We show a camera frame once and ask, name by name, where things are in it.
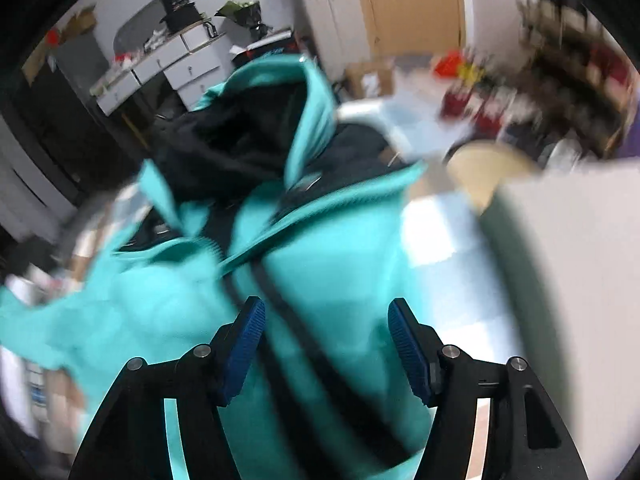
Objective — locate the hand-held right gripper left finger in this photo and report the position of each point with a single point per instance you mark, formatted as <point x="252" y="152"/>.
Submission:
<point x="245" y="352"/>

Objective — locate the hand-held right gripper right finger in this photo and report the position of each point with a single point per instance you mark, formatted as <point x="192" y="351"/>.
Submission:
<point x="406" y="355"/>

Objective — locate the teal and black jacket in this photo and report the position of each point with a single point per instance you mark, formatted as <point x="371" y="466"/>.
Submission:
<point x="340" y="270"/>

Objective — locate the light grey furniture block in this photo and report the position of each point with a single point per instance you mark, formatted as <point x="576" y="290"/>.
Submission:
<point x="575" y="310"/>

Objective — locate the round beige stool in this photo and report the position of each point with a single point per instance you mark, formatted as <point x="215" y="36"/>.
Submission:
<point x="480" y="180"/>

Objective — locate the pile of assorted shoes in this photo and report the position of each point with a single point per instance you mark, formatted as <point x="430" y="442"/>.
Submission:
<point x="470" y="105"/>

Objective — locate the white dresser with drawers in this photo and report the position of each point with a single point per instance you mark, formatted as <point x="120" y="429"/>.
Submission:
<point x="192" y="72"/>

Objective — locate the dark wardrobe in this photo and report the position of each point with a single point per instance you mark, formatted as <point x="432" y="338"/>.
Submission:
<point x="70" y="125"/>

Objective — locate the red bag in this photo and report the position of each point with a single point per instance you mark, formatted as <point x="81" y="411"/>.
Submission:
<point x="447" y="62"/>

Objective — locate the purple cloth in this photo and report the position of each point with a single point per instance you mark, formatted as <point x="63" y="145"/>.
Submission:
<point x="631" y="142"/>

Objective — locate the black and red box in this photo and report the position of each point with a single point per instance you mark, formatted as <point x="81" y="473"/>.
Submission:
<point x="270" y="44"/>

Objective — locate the wrapped flower bouquet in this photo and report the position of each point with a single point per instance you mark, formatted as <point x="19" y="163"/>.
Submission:
<point x="240" y="12"/>

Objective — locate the arched mirror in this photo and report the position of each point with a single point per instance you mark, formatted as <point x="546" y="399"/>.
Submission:
<point x="135" y="27"/>

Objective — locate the shoe rack with shoes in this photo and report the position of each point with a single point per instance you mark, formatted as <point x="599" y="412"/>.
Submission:
<point x="570" y="50"/>

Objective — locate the white upright suitcase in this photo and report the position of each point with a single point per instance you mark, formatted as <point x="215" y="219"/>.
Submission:
<point x="330" y="15"/>

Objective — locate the black box stack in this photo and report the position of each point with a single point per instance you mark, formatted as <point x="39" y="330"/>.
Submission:
<point x="177" y="10"/>

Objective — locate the wooden door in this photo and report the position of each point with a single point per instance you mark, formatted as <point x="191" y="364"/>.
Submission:
<point x="410" y="5"/>

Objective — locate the open cardboard box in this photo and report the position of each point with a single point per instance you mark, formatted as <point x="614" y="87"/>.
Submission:
<point x="77" y="22"/>

